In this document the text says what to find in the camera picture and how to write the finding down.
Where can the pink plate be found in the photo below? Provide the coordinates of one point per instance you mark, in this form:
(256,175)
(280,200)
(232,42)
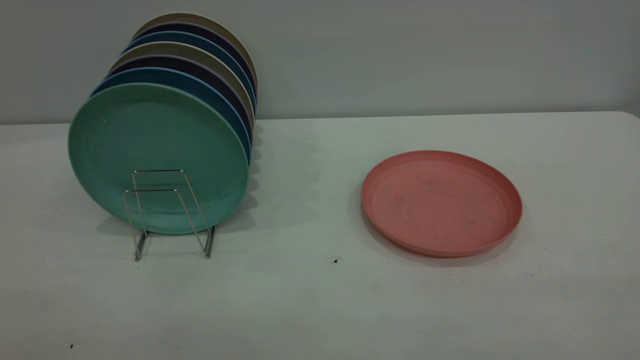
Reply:
(440,205)

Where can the dark purple plate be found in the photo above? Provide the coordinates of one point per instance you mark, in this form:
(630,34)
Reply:
(170,61)
(192,27)

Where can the beige plate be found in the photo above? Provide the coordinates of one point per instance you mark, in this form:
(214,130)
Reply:
(192,16)
(170,48)

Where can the green plate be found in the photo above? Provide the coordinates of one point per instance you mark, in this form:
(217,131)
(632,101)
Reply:
(150,135)

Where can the blue plate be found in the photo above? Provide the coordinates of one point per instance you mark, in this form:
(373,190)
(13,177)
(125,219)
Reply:
(185,36)
(165,75)

